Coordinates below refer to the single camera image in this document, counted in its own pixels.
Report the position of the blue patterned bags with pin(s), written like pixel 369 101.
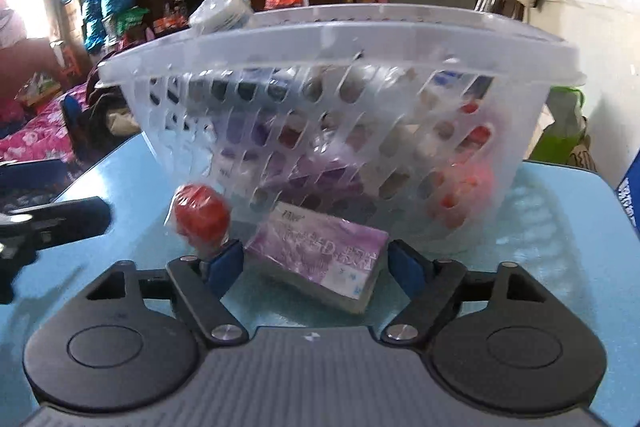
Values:
pixel 107 9

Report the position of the white wrapped roll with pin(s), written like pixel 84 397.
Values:
pixel 220 11

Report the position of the red ball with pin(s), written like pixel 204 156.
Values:
pixel 467 189
pixel 202 212

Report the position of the green packet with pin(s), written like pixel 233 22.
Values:
pixel 132 19

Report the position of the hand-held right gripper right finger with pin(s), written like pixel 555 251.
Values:
pixel 405 267

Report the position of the blue shopping bag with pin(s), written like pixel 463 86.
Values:
pixel 630 199

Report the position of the white plastic basket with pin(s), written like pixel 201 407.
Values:
pixel 350 57

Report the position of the purple box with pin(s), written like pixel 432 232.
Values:
pixel 320 254

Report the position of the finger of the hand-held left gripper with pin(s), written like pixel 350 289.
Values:
pixel 70 222

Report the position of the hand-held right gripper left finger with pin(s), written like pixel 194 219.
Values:
pixel 225 264

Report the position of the pink floral blanket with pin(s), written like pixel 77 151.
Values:
pixel 35 137

